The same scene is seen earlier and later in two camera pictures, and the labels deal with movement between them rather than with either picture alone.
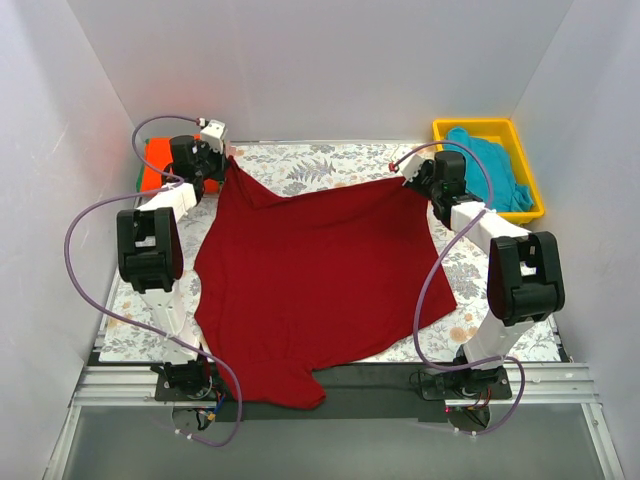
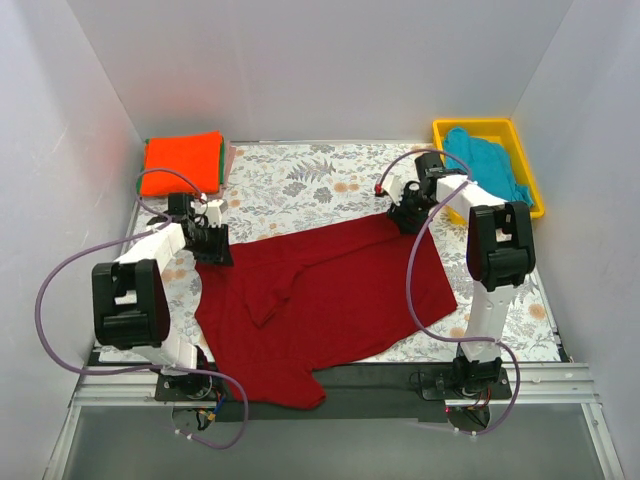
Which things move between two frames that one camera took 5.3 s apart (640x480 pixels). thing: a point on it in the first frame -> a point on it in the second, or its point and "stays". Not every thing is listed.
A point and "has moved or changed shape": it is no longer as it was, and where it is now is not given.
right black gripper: [422, 181] -> [406, 215]
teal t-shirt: [508, 194] stays
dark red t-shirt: [325, 280] has moved or changed shape
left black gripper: [216, 163] -> [211, 245]
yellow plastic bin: [502, 129] stays
